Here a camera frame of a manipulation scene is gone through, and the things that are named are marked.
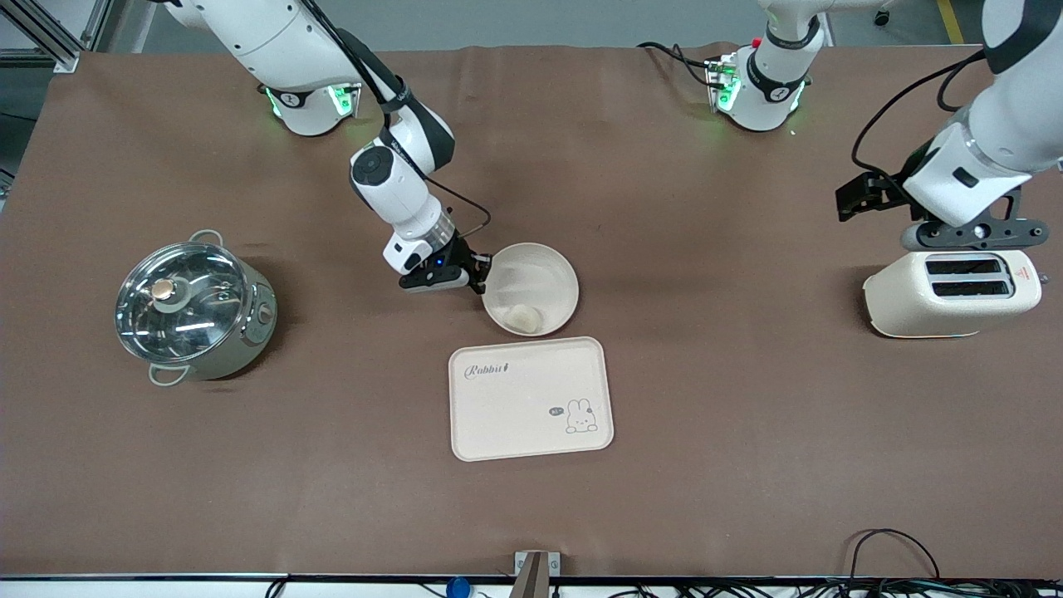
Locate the round cream plate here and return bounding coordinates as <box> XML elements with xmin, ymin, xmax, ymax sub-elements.
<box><xmin>481</xmin><ymin>242</ymin><xmax>580</xmax><ymax>338</ymax></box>

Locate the cream two-slot toaster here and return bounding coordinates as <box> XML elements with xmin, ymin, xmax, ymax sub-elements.
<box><xmin>862</xmin><ymin>248</ymin><xmax>1050</xmax><ymax>340</ymax></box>

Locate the cream rabbit print tray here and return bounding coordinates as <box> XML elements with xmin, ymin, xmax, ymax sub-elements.
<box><xmin>448</xmin><ymin>336</ymin><xmax>615</xmax><ymax>463</ymax></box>

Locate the brown table cover mat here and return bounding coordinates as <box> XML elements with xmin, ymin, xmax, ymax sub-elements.
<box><xmin>0</xmin><ymin>42</ymin><xmax>1063</xmax><ymax>579</ymax></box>

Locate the glass pot lid with knob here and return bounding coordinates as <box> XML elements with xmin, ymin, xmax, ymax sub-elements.
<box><xmin>115</xmin><ymin>242</ymin><xmax>250</xmax><ymax>365</ymax></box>

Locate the steel electric pot with handles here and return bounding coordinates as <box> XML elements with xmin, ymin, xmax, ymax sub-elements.
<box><xmin>115</xmin><ymin>229</ymin><xmax>278</xmax><ymax>388</ymax></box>

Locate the black left arm base cable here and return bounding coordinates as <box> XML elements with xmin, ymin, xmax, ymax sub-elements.
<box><xmin>637</xmin><ymin>41</ymin><xmax>719</xmax><ymax>86</ymax></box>

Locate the metal bracket with brown post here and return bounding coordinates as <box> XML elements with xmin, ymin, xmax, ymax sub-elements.
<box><xmin>508</xmin><ymin>551</ymin><xmax>561</xmax><ymax>598</ymax></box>

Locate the black looped cable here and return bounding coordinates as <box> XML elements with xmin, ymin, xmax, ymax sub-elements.
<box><xmin>846</xmin><ymin>528</ymin><xmax>942</xmax><ymax>584</ymax></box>

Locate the aluminium frame profile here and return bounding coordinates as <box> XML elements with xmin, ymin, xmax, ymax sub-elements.
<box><xmin>0</xmin><ymin>0</ymin><xmax>110</xmax><ymax>74</ymax></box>

